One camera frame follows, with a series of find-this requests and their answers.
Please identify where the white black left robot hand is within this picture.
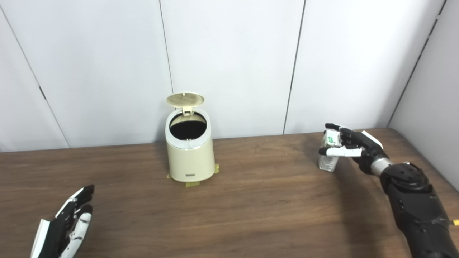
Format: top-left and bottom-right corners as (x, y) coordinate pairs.
(30, 185), (95, 258)

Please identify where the white green milk carton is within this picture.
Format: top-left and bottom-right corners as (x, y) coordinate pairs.
(318, 130), (341, 172)

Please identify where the cream-colored round bin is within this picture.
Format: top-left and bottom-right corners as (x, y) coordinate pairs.
(165, 107), (216, 182)

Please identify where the cream round bin lid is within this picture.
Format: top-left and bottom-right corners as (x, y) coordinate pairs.
(166, 92), (205, 116)

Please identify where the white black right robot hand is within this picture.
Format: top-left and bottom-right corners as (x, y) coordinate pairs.
(319, 123), (389, 175)

